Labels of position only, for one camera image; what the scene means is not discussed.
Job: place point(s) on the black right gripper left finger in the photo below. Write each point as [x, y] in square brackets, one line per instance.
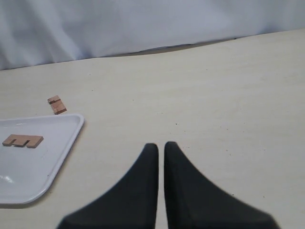
[129, 204]

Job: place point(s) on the white backdrop cloth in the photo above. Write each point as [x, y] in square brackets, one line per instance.
[34, 32]

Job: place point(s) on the notched wooden piece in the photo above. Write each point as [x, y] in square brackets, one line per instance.
[57, 105]
[29, 141]

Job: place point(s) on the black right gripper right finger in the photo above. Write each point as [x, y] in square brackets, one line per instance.
[194, 202]

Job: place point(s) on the white rectangular plastic tray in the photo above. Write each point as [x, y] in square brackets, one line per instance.
[25, 173]

